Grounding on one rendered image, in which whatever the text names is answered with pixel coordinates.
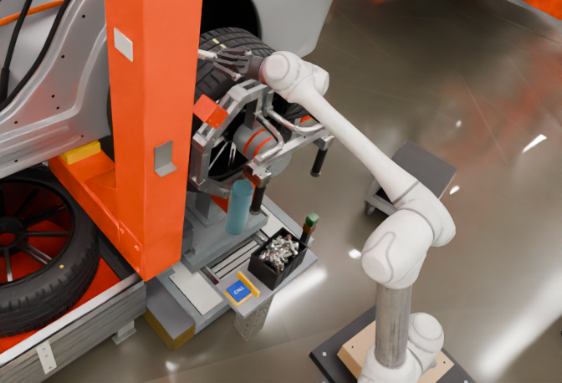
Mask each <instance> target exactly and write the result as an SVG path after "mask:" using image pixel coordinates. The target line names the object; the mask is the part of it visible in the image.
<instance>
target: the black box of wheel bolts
mask: <svg viewBox="0 0 562 383"><path fill-rule="evenodd" d="M308 248H309V247H308V246H307V245H306V244H305V243H303V242H302V241H300V240H299V239H298V238H297V237H295V236H294V235H293V234H292V233H291V232H289V231H288V230H287V229H286V228H284V227H281V228H280V229H279V230H278V231H277V232H276V233H275V234H274V235H273V236H272V237H270V238H269V239H268V240H267V241H266V242H264V243H263V244H262V245H261V246H260V247H258V248H257V249H256V250H255V251H254V252H252V253H251V258H250V261H249V265H248V271H249V272H250V273H251V274H252V275H253V276H255V277H256V278H257V279H258V280H259V281H261V282H262V283H263V284H264V285H265V286H267V287H268V288H269V289H270V290H272V291H274V290H275V289H276V288H277V287H278V286H279V285H280V284H281V283H282V282H283V281H284V280H285V279H286V278H287V277H288V276H289V275H290V274H291V273H292V272H293V271H294V270H295V269H296V268H297V267H298V266H299V265H300V264H301V263H302V262H303V260H304V256H305V254H306V252H307V250H308Z"/></svg>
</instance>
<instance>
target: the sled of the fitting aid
mask: <svg viewBox="0 0 562 383"><path fill-rule="evenodd" d="M268 218H269V215H268V214H267V213H266V212H265V211H264V210H263V209H262V208H261V212H260V214H259V215H257V216H256V217H255V218H253V219H252V220H250V221H249V222H247V223H246V226H245V230H244V232H243V233H241V234H239V235H232V234H230V233H229V234H228V235H227V236H225V237H223V238H222V239H220V240H219V241H217V242H215V243H214V244H213V245H211V246H210V247H208V248H206V249H204V250H203V251H201V252H200V253H199V254H197V255H194V254H193V253H192V252H191V251H190V250H189V249H188V250H187V251H186V252H185V253H184V254H183V255H182V256H181V259H180V261H181V263H182V264H183V265H184V266H185V267H186V268H187V269H188V270H189V272H190V273H191V274H193V273H195V272H196V271H197V270H199V269H200V268H202V267H204V266H205V265H207V264H208V263H210V262H211V261H212V260H214V259H215V258H217V257H219V256H220V255H222V254H223V253H225V252H226V251H227V250H229V249H230V248H232V247H234V246H235V245H237V244H238V243H240V242H241V241H243V240H244V239H246V238H247V237H249V236H251V235H252V234H254V233H255V232H256V231H258V230H259V229H261V228H262V227H264V226H266V225H267V223H268Z"/></svg>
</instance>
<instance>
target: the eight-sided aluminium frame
mask: <svg viewBox="0 0 562 383"><path fill-rule="evenodd" d="M272 91H273V88H271V87H270V86H267V85H264V84H261V83H260V81H257V80H253V79H250V80H248V81H246V82H243V83H241V84H237V85H235V86H233V87H232V88H231V89H230V90H229V91H228V92H227V94H226V95H225V97H224V98H223V99H222V101H221V102H220V103H219V105H220V106H221V107H222V108H223V109H225V111H226V112H228V116H227V118H226V119H225V120H224V121H223V122H222V123H221V124H220V126H219V127H218V128H217V129H215V128H213V127H211V126H210V125H208V124H206V123H205V122H204V124H203V125H202V126H201V128H200V129H199V130H197V132H196V134H195V135H194V136H193V137H192V153H191V164H190V173H189V175H188V176H189V182H190V183H191V184H192V185H193V186H194V187H195V188H196V189H197V190H198V191H201V192H206V193H209V194H212V195H214V196H217V197H221V198H222V199H223V198H225V199H226V198H228V197H230V192H231V189H232V188H231V186H232V184H233V183H234V182H235V181H237V180H245V181H249V182H250V183H252V182H251V181H250V180H249V179H248V178H247V177H246V176H245V175H244V174H243V171H240V172H239V173H237V174H235V175H233V176H231V177H229V178H228V179H226V180H224V181H221V182H219V181H215V180H213V179H211V178H208V170H209V163H210V156H211V150H212V146H213V144H214V143H215V142H216V140H217V139H218V137H219V136H220V135H221V134H222V133H223V131H225V129H226V128H227V127H228V125H229V124H230V123H231V121H232V120H233V119H234V117H235V116H236V115H237V114H238V112H239V111H240V110H241V108H242V107H243V106H244V105H245V104H246V103H248V102H250V101H252V100H255V99H257V98H258V97H260V96H264V95H266V94H268V93H269V92H272ZM300 120H301V118H298V119H294V120H292V121H293V122H292V124H294V125H297V126H299V123H300ZM279 133H280V135H281V136H282V137H283V139H284V144H287V143H289V142H290V141H292V140H294V139H295V137H296V135H297V133H294V132H293V131H291V130H288V129H287V128H285V127H284V126H282V128H281V130H280V132H279ZM252 184H253V183H252Z"/></svg>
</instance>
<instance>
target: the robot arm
mask: <svg viewBox="0 0 562 383"><path fill-rule="evenodd" d="M197 57H198V58H199V59H204V60H205V61H206V62H207V63H210V64H212V65H213V68H214V69H215V70H216V71H217V72H219V73H221V74H224V75H226V76H227V77H229V78H231V79H232V80H233V81H234V82H235V83H236V82H237V81H238V79H239V78H241V77H242V78H246V77H247V78H250V79H253V80H257V81H260V83H261V84H264V85H267V86H270V87H271V88H273V91H275V92H276V93H277V94H279V95H280V96H282V97H283V98H284V99H285V100H287V101H288V102H289V103H298V104H300V105H302V106H303V107H304V108H305V109H306V110H307V111H308V112H309V113H310V114H311V115H312V116H313V117H314V118H316V119H317V120H318V121H319V122H320V123H321V124H322V125H323V126H324V127H325V128H326V129H328V130H329V131H330V132H331V133H332V134H333V135H334V136H335V137H336V138H337V139H338V140H339V141H340V142H341V143H343V144H344V145H345V146H346V147H347V148H348V149H349V150H350V151H351V152H352V153H353V154H354V155H355V156H356V157H358V158H359V159H360V160H361V161H362V162H363V163H364V164H365V166H366V167H367V168H368V169H369V170H370V171H371V173H372V174H373V175H374V177H375V178H376V180H377V181H378V182H379V183H380V185H381V187H382V188H383V190H384V191H385V193H386V195H387V196H388V197H389V199H390V200H391V202H392V203H393V205H394V206H395V207H396V209H397V210H396V212H395V213H394V214H392V215H391V216H389V217H388V218H387V219H386V220H385V221H384V222H383V223H382V224H381V225H380V226H379V227H378V228H377V229H376V230H375V231H374V232H373V233H372V234H371V235H370V236H369V238H368V239H367V241H366V243H365V246H364V247H363V250H362V254H361V258H360V261H361V266H362V268H363V269H364V271H365V273H366V274H367V276H368V277H369V278H371V279H372V280H373V281H375V282H377V287H376V340H375V343H374V344H373V345H372V346H371V347H370V348H369V349H368V351H367V355H366V358H365V363H364V365H363V368H362V371H361V374H360V376H359V378H358V381H357V383H417V382H418V380H419V378H420V377H421V376H422V375H423V374H425V373H426V372H427V371H428V370H430V369H432V368H435V367H436V366H437V361H436V360H435V359H434V358H435V357H436V356H437V354H438V353H439V351H440V350H441V348H442V346H443V341H444V335H443V330H442V326H441V325H440V324H439V323H438V321H437V320H436V319H435V318H434V317H432V316H431V315H429V314H426V313H414V314H410V310H411V292H412V284H413V283H414V282H415V281H416V279H417V277H418V274H419V272H420V269H421V267H422V264H423V261H424V259H425V257H426V255H427V250H428V248H429V247H430V246H432V247H441V246H443V245H446V244H447V243H449V242H450V241H451V240H452V238H453V237H454V235H455V232H456V231H455V229H456V228H455V225H454V222H453V220H452V218H451V216H450V214H449V213H448V211H447V209H446V208H445V207H444V206H443V205H442V203H441V202H440V201H439V200H438V199H437V198H436V197H435V195H434V194H433V193H432V192H431V191H430V190H429V189H427V188H426V187H425V186H423V185H422V184H421V183H420V182H419V181H418V180H417V179H416V178H415V177H413V176H412V175H410V174H409V173H407V172H406V171H404V170H403V169H402V168H400V167H399V166H398V165H397V164H396V163H395V162H393V161H392V160H391V159H390V158H388V157H387V156H386V155H385V154H384V153H383V152H382V151H380V150H379V149H378V148H377V147H376V146H375V145H374V144H373V143H372V142H371V141H369V140H368V139H367V138H366V137H365V136H364V135H363V134H361V133H360V132H359V131H358V130H357V129H356V128H355V127H354V126H353V125H352V124H351V123H350V122H349V121H348V120H346V119H345V118H344V117H343V116H342V115H341V114H340V113H338V112H337V111H336V110H335V109H334V108H333V107H332V106H331V105H330V104H329V103H328V102H327V101H326V100H325V99H324V98H323V96H324V94H325V92H326V90H327V89H328V87H329V74H328V73H327V72H326V71H325V70H323V69H322V68H320V67H318V66H316V65H313V64H311V63H309V62H305V61H303V60H302V59H300V58H299V57H298V56H297V55H295V54H292V53H290V52H287V51H278V52H275V53H273V54H271V56H269V57H267V58H263V57H259V56H253V55H252V52H251V49H250V48H245V49H230V48H221V50H220V51H219V52H214V51H211V50H209V51H208V52H207V51H203V50H200V49H198V55H197ZM229 69H233V70H234V71H237V72H238V74H237V73H235V72H234V73H233V72H232V71H231V70H229Z"/></svg>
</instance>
